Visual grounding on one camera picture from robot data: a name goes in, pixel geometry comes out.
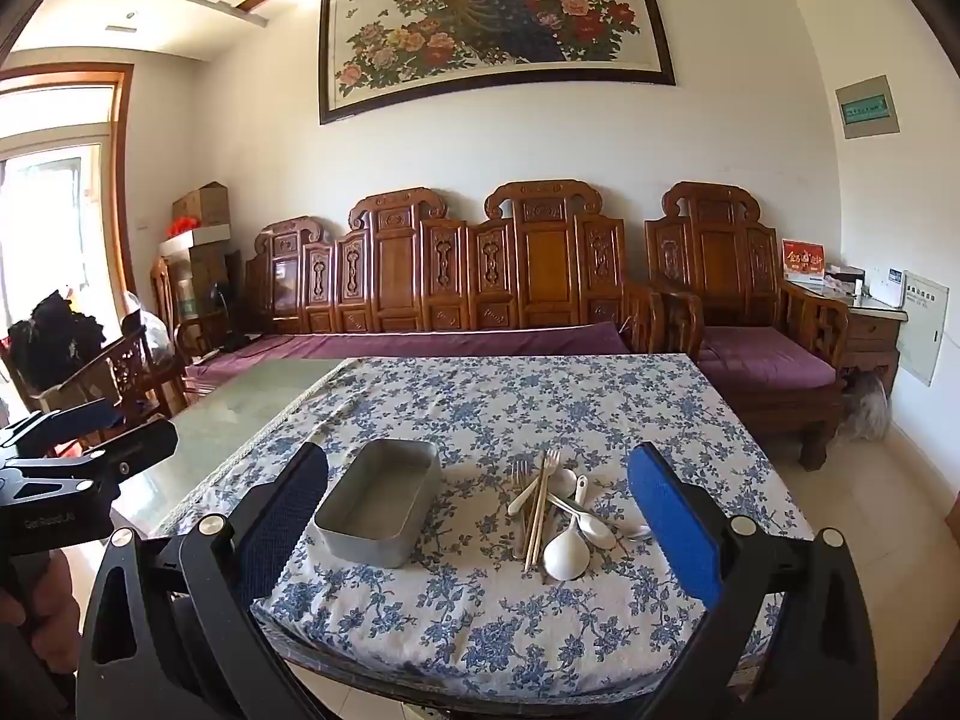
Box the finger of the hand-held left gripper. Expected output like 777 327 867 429
81 418 179 482
0 397 122 460

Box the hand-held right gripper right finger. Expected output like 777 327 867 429
626 442 882 720

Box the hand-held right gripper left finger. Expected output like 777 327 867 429
75 442 331 720

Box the slim metal spoon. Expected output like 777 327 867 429
547 495 618 551

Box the rectangular metal tray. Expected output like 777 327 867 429
313 438 443 569

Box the white ceramic soup spoon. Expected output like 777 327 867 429
541 474 595 583

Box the wooden chopstick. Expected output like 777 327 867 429
528 456 554 569
523 457 548 572

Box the person's left hand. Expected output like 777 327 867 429
0 551 81 687

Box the carved wooden chair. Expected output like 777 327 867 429
7 326 190 436

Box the black clothes pile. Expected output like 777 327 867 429
6 289 107 392

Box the clear plastic bag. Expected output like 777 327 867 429
122 291 179 362

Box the purple armchair cushion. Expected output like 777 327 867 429
700 325 839 392

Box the purple sofa cushion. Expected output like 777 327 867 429
184 321 632 392

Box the white cardboard box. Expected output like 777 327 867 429
158 224 231 257

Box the blue floral tablecloth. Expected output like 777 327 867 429
169 354 816 700

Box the white plastic bag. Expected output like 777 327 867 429
838 373 895 445

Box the brown cardboard box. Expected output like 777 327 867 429
172 181 232 230

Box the carved wooden armchair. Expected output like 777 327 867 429
643 181 854 471

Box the wooden side table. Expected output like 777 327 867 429
838 291 906 400

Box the carved wooden sofa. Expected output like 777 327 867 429
244 180 670 361

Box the red desk calendar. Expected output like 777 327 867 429
781 238 829 285

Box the white router box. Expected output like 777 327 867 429
865 265 908 309

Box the framed peacock flower painting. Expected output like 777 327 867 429
318 0 677 127

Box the wooden door frame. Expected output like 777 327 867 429
0 63 137 331

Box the white wall panel box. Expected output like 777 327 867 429
895 269 950 388

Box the grey wall breaker box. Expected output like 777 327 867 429
835 74 900 140

